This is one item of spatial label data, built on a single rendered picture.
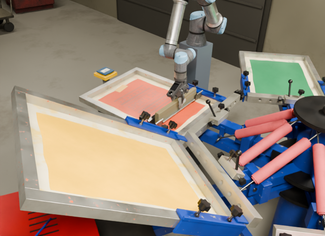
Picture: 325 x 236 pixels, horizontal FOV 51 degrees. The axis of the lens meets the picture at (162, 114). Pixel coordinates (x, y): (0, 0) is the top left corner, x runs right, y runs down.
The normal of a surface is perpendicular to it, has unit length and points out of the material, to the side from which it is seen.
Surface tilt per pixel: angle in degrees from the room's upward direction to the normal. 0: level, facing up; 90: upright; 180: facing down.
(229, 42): 90
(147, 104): 0
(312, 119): 0
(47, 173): 32
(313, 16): 90
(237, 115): 0
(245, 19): 90
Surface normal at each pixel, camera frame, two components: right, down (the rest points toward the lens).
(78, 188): 0.50, -0.81
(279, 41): -0.71, 0.38
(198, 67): 0.70, 0.40
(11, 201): 0.02, -0.83
